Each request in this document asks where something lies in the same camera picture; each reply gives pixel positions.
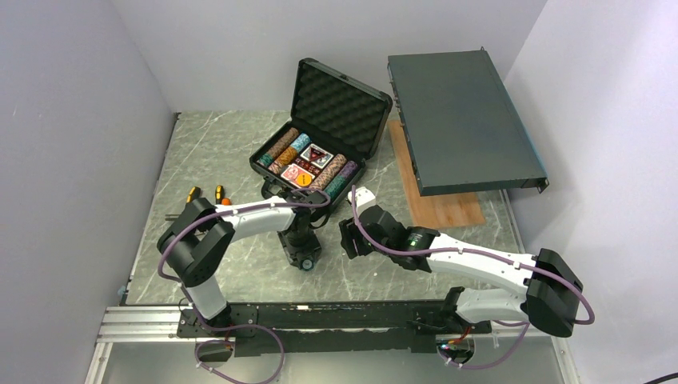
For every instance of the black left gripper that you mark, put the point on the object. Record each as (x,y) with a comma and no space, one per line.
(311,249)

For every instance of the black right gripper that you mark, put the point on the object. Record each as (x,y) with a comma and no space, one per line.
(349,232)

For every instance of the teal poker chip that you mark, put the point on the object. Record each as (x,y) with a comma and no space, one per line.
(307,264)

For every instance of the yellow big blind button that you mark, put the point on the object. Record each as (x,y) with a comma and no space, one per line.
(304,179)

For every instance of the red black all-in triangle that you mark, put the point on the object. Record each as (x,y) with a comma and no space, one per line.
(317,155)

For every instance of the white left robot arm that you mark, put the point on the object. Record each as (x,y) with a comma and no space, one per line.
(193,247)

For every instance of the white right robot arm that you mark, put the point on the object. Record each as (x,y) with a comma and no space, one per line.
(538,289)

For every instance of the black poker set case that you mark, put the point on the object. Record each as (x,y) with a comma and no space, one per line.
(339,113)

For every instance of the green chip stack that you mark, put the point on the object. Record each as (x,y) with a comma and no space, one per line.
(336,186)

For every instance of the red playing card deck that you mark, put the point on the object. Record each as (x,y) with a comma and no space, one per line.
(290,173)

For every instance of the purple chip stack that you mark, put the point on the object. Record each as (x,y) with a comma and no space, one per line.
(347,171)

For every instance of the brown blue chip row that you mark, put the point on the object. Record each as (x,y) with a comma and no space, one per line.
(329,172)

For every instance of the red die in case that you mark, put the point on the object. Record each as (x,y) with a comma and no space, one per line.
(307,166)

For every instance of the blue playing card deck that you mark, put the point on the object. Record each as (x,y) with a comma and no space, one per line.
(317,156)

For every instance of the orange yellow chip stack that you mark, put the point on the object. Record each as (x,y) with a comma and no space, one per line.
(284,159)

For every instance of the wooden board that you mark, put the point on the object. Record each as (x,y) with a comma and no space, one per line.
(437,212)

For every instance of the brown grey chip row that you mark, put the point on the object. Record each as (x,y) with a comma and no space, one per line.
(278,147)

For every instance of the light blue chip stack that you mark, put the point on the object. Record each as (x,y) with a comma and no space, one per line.
(300,142)

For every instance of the dark teal rack server box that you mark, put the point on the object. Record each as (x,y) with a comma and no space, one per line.
(461,127)

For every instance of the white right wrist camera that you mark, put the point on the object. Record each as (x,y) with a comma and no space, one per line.
(361,199)

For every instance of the orange black handled screwdriver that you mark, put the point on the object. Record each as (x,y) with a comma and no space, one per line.
(220,196)

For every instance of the black yellow handled screwdriver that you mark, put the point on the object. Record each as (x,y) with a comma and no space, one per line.
(194,193)

